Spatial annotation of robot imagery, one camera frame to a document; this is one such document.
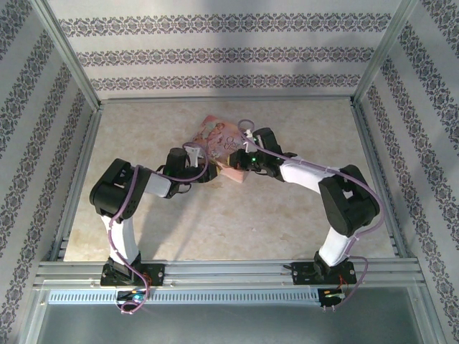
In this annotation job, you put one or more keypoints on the pink illustrated tin box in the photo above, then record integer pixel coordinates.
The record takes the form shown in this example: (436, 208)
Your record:
(218, 138)

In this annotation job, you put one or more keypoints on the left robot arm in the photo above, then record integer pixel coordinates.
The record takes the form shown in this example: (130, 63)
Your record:
(114, 186)

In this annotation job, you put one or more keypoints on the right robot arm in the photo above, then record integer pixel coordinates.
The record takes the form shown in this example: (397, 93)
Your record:
(348, 204)

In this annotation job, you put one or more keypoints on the small controller circuit board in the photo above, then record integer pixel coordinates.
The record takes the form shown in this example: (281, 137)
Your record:
(132, 296)
(330, 294)

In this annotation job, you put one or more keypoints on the grey metal sheet panel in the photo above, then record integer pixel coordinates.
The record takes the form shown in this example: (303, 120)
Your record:
(229, 326)

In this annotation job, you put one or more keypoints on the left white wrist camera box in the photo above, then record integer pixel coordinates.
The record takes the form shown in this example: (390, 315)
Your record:
(193, 154)

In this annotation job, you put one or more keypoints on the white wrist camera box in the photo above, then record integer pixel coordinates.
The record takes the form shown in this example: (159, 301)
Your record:
(246, 145)
(193, 154)

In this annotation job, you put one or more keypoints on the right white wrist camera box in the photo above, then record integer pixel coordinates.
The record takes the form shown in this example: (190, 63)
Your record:
(246, 145)

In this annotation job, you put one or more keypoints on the short aluminium floor rail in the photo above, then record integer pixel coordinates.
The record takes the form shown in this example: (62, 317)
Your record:
(226, 100)

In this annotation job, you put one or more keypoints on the aluminium side floor rail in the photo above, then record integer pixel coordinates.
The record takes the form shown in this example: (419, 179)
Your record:
(370, 143)
(82, 161)

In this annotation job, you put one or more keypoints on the wide aluminium mounting rail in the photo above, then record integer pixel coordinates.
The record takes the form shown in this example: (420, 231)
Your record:
(229, 272)

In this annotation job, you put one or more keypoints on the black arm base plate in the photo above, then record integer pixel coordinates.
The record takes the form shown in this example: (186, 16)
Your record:
(301, 274)
(157, 274)

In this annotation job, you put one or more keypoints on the aluminium frame post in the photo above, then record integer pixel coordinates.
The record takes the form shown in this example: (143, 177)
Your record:
(68, 53)
(383, 53)

